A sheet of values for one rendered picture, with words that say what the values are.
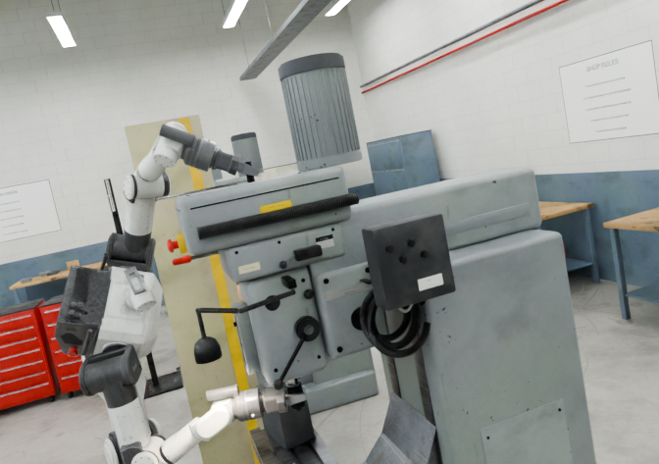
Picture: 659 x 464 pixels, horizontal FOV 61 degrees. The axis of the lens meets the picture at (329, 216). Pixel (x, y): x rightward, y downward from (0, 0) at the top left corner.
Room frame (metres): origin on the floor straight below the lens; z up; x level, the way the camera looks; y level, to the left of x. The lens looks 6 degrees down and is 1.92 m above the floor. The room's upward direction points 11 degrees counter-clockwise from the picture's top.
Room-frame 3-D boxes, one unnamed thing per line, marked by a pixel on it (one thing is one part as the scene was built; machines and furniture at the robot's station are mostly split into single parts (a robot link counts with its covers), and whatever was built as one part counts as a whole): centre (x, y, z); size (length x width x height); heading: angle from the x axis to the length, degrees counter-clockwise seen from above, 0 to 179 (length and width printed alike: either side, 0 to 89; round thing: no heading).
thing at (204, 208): (1.65, 0.19, 1.81); 0.47 x 0.26 x 0.16; 107
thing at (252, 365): (1.62, 0.31, 1.45); 0.04 x 0.04 x 0.21; 17
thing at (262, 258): (1.66, 0.16, 1.68); 0.34 x 0.24 x 0.10; 107
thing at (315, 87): (1.72, -0.03, 2.05); 0.20 x 0.20 x 0.32
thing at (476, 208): (1.80, -0.27, 1.66); 0.80 x 0.23 x 0.20; 107
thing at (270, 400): (1.65, 0.30, 1.23); 0.13 x 0.12 x 0.10; 2
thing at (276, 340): (1.65, 0.20, 1.47); 0.21 x 0.19 x 0.32; 17
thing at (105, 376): (1.64, 0.74, 1.39); 0.12 x 0.09 x 0.14; 94
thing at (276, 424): (2.07, 0.32, 1.00); 0.22 x 0.12 x 0.20; 27
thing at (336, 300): (1.70, 0.02, 1.47); 0.24 x 0.19 x 0.26; 17
